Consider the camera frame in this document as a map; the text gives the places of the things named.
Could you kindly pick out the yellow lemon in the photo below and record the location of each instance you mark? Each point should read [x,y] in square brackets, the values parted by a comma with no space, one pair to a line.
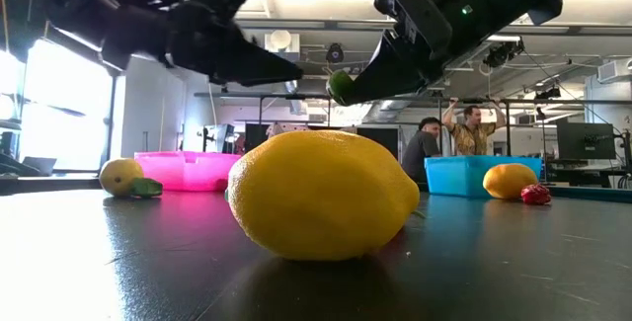
[321,197]
[118,177]
[508,181]

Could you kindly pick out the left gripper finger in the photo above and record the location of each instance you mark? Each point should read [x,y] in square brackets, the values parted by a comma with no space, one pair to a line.
[252,66]

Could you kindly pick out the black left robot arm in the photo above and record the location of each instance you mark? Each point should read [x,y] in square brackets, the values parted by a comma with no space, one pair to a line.
[123,20]

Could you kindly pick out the white wall air unit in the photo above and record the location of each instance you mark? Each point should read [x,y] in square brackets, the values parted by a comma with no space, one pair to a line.
[614,70]

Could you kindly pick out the pink plastic basket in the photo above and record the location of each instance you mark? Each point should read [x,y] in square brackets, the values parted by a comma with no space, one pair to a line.
[187,170]

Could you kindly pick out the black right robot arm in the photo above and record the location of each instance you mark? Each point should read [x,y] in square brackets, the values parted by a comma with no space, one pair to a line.
[494,0]

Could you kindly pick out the black ceiling camera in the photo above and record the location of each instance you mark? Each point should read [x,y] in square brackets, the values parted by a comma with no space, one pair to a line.
[335,53]

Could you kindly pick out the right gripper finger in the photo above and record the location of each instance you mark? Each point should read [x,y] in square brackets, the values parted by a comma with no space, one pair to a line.
[395,71]
[380,98]

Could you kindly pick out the grey laptop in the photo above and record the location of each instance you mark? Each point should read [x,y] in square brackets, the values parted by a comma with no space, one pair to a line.
[42,164]

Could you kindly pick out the black office monitor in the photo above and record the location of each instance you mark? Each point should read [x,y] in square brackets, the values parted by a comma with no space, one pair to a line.
[380,140]
[585,140]

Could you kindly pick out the blue plastic basket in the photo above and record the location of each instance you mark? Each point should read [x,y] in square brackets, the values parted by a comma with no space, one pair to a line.
[454,175]

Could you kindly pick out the red pepper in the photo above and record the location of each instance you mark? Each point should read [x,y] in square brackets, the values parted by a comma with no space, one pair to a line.
[536,194]

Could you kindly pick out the person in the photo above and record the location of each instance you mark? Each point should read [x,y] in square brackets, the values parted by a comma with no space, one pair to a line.
[419,153]
[471,138]

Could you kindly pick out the black ceiling track light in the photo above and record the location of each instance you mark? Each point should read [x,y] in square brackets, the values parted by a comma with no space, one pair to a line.
[501,54]

